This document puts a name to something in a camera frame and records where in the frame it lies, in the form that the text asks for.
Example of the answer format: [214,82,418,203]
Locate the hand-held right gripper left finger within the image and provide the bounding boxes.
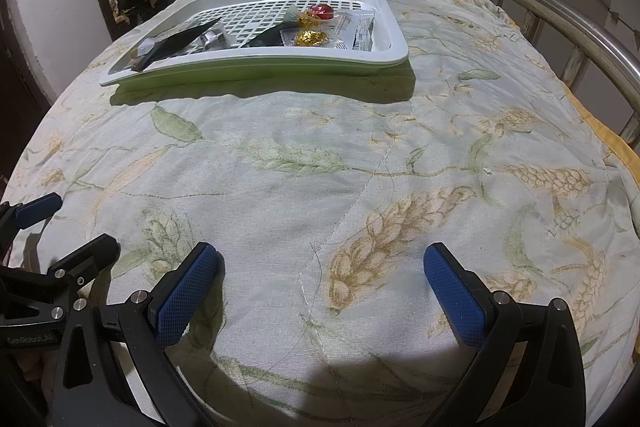
[49,242,225,427]

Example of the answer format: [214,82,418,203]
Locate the yellow bed sheet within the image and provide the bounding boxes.
[505,17,640,188]

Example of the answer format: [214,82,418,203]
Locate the printed blanket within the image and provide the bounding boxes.
[0,0,640,427]

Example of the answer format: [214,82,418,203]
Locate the clear plastic snack packet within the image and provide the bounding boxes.
[330,9,376,36]

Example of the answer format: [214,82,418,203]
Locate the silver candy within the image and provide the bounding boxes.
[200,29,228,50]

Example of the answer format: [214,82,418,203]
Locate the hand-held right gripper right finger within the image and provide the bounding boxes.
[423,242,587,427]

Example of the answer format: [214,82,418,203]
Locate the metal bed rail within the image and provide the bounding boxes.
[432,0,640,148]

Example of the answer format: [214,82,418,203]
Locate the white perforated tray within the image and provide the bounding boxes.
[99,0,410,88]

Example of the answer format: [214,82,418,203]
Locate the red candy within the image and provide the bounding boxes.
[306,4,337,22]

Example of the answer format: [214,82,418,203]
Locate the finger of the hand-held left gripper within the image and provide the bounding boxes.
[0,192,64,239]
[46,233,122,304]

